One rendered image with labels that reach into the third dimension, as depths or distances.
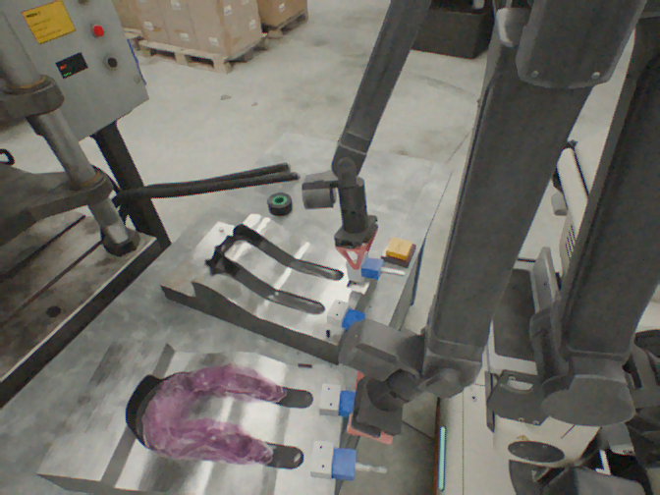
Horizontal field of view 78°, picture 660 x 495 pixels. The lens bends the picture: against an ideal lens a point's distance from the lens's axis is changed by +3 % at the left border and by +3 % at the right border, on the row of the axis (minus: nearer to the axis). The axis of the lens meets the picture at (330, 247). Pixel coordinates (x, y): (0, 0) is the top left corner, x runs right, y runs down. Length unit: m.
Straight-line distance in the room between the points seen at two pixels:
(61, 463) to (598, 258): 0.84
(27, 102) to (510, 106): 1.00
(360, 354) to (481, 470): 1.01
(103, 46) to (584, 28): 1.28
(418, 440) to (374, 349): 1.28
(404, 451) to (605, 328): 1.37
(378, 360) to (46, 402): 0.81
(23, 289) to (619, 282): 1.37
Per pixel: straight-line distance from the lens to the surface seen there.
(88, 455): 0.89
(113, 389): 0.93
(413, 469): 1.72
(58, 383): 1.14
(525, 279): 0.85
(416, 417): 1.78
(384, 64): 0.71
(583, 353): 0.45
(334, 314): 0.88
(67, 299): 1.33
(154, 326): 1.12
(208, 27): 4.66
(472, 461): 1.47
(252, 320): 0.97
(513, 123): 0.28
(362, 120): 0.73
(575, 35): 0.23
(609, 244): 0.35
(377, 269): 0.89
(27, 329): 1.32
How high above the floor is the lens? 1.64
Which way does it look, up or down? 45 degrees down
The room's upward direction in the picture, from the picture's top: 4 degrees counter-clockwise
